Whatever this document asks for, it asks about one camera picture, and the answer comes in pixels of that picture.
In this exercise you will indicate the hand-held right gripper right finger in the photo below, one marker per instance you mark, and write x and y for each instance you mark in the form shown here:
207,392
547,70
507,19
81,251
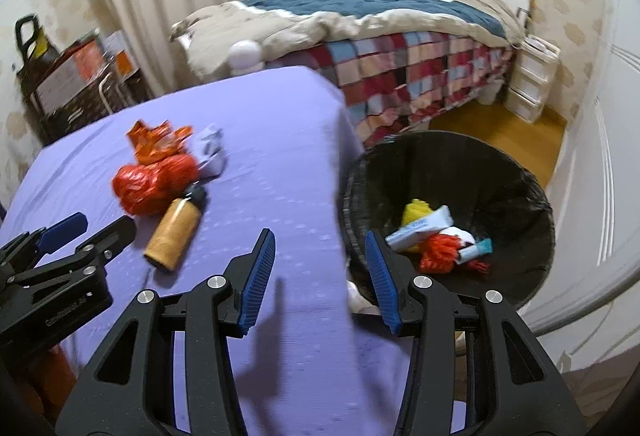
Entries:
382,286

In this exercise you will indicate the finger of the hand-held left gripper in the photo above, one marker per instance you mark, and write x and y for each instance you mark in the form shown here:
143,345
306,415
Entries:
112,238
62,231

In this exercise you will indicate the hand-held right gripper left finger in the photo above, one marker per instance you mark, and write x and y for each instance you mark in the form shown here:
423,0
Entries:
255,281

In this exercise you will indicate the brown bottle with black cap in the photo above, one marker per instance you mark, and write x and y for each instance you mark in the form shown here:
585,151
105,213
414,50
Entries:
172,231

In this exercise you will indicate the orange plastic bag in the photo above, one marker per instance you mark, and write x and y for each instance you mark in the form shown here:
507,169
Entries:
145,186

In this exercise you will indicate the orange foam fruit net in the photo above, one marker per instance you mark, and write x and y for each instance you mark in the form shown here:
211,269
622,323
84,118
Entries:
440,253

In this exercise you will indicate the white toothpaste tube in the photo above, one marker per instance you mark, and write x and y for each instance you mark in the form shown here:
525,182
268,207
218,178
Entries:
425,226

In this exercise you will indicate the yellow foam fruit net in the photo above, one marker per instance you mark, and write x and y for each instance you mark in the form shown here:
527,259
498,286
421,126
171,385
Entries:
417,211

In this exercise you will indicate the white tissue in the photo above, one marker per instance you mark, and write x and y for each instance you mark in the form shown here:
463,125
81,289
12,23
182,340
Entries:
457,235

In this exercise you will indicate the teal and white tube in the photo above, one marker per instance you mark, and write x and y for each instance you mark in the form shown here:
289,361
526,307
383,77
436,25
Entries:
477,248

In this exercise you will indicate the orange foil wrapper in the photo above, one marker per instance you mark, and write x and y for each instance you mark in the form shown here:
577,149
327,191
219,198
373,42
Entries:
155,141

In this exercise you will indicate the black trash bin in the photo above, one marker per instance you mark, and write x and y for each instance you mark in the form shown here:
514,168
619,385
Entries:
450,176

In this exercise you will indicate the lavender paper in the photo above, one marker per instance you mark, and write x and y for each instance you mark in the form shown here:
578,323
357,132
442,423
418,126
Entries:
212,151

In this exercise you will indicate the dark patterned storage bag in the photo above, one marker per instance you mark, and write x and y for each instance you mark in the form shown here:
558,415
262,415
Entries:
75,116

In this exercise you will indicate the white and orange box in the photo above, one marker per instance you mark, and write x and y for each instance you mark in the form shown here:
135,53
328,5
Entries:
122,61

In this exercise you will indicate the yellow and black package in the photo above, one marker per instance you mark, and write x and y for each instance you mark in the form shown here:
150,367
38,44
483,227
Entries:
40,44

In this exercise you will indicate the plaid bed sheet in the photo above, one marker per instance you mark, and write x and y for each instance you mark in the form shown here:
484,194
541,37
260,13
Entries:
400,66

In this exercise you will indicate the white wardrobe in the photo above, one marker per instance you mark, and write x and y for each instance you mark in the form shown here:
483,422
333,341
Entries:
600,166

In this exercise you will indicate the white plastic drawer unit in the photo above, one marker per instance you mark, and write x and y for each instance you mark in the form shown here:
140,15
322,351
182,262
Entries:
530,76

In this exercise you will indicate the blue and beige quilt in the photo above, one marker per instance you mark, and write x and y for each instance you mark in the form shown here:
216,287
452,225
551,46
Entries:
360,1

